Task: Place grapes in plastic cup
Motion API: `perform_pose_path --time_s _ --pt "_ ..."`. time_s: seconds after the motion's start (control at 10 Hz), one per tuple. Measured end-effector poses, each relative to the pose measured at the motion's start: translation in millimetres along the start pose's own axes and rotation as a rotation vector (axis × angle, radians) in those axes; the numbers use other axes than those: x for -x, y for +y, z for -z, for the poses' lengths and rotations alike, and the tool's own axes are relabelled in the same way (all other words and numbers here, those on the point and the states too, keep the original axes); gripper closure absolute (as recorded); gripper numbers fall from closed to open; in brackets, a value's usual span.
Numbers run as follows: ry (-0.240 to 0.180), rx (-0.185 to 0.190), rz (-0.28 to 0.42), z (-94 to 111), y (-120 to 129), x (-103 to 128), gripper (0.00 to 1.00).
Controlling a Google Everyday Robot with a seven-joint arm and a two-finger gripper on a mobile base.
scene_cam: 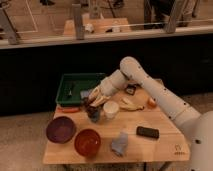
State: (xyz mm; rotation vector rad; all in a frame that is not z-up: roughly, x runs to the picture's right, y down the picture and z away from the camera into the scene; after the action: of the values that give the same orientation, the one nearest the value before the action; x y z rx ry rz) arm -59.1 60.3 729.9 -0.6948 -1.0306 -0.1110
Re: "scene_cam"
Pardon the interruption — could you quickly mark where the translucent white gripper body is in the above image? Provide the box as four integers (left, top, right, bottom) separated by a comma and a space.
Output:
87, 86, 110, 107

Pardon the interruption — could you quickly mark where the dark red grape bunch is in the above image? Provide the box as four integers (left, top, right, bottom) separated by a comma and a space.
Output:
84, 98, 98, 118

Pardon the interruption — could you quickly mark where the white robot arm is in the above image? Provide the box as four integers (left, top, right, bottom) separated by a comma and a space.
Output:
88, 56, 213, 171

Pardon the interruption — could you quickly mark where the white paper cup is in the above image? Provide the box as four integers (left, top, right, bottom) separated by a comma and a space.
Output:
103, 101, 119, 119

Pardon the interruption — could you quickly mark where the blue plastic cup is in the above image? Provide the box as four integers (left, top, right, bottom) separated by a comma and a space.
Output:
88, 107, 100, 123

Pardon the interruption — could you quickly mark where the grey blue sponge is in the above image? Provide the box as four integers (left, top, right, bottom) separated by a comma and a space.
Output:
80, 89, 92, 99

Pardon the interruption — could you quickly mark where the yellow banana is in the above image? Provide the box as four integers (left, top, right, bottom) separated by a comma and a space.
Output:
120, 97, 144, 111

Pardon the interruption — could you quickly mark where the dark utensil in tray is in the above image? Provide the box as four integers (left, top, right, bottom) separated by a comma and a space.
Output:
67, 82, 74, 98

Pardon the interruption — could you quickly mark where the green plastic tray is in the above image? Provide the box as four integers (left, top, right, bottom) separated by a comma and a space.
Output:
55, 73, 106, 107

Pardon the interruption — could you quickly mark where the orange carrot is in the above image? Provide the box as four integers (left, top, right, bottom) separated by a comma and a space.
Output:
57, 107, 80, 113

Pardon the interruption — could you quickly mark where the orange fruit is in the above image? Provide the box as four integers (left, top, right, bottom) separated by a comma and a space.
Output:
147, 98, 157, 108

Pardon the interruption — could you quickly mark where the red orange bowl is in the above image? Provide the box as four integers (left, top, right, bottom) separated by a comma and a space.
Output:
74, 129, 101, 157

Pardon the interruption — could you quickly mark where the purple bowl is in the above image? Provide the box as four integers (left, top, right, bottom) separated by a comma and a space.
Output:
46, 116, 77, 144

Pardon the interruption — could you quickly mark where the black remote control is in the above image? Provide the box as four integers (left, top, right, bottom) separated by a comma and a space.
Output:
136, 126, 159, 139

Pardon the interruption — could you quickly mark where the black handled peeler tool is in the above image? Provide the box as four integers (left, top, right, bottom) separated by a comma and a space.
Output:
125, 84, 139, 95

